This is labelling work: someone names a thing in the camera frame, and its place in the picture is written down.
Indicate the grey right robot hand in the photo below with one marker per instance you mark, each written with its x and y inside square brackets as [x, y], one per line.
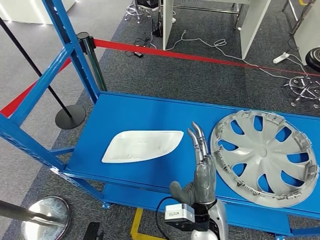
[206, 182]

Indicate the blue metal shelf rack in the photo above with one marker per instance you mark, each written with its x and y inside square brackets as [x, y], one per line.
[160, 116]

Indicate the white curved plastic part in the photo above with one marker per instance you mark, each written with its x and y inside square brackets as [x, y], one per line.
[142, 145]

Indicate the silver wheel hubcap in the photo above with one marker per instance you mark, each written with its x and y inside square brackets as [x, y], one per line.
[263, 152]

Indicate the red barrier belt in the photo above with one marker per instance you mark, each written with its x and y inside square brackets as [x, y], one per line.
[149, 50]
[15, 102]

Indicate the white power strip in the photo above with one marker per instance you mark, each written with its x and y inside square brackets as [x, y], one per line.
[281, 58]

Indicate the white desk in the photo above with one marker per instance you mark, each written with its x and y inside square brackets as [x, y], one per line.
[309, 33]
[167, 23]

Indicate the black round stool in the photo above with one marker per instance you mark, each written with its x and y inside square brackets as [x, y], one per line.
[314, 59]

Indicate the chrome swivel chair base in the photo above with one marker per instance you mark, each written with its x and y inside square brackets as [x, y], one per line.
[137, 10]

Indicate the metal chair legs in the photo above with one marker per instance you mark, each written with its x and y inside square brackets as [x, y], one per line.
[301, 16]

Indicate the white display plinth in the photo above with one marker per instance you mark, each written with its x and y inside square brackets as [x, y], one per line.
[29, 10]

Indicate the chrome stanchion post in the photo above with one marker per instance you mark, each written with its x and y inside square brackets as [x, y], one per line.
[96, 69]
[44, 215]

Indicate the black stanchion post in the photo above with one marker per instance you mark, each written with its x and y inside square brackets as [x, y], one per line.
[69, 117]

